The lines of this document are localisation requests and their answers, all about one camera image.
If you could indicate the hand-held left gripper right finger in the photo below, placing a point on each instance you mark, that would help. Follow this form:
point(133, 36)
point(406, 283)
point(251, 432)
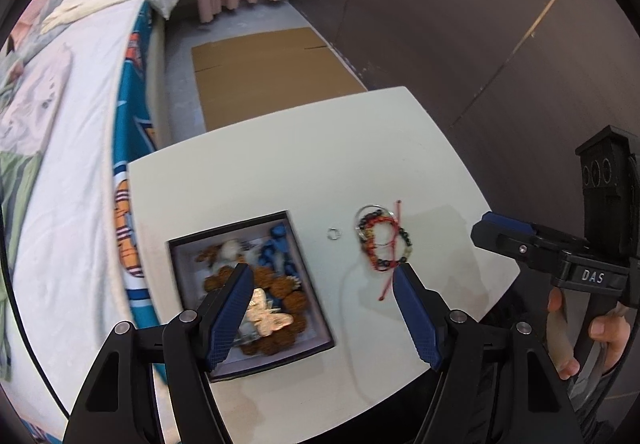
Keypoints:
point(417, 319)

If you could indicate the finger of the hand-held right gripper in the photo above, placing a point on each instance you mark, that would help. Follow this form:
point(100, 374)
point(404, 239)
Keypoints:
point(510, 236)

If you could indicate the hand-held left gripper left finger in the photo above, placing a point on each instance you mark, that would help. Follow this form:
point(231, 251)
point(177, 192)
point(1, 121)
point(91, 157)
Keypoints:
point(227, 319)

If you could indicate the pearly butterfly hair clip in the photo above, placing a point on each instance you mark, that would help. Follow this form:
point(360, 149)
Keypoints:
point(267, 316)

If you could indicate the white butterfly hair clip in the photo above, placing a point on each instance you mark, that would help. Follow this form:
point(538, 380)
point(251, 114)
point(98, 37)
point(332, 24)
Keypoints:
point(231, 249)

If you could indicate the black square gift box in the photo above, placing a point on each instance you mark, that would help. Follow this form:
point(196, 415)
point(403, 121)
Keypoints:
point(320, 324)

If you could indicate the person's right hand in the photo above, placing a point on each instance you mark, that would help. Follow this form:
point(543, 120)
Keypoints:
point(557, 324)

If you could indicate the white fleece blanket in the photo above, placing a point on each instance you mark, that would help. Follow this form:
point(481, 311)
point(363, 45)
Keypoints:
point(75, 199)

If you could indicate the bed with white sheet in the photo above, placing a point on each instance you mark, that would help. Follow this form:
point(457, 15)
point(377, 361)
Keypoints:
point(135, 124)

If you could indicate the green striped blanket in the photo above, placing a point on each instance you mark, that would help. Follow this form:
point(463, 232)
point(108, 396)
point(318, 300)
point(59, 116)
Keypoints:
point(15, 224)

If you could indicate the flat brown cardboard sheet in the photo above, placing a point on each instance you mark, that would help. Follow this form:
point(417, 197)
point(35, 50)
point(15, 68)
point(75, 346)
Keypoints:
point(270, 74)

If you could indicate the white printed cloth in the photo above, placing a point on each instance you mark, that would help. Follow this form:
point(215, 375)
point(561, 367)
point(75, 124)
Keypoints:
point(35, 94)

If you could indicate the pale blue floral quilt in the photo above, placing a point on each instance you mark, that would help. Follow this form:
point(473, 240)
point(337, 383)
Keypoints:
point(25, 34)

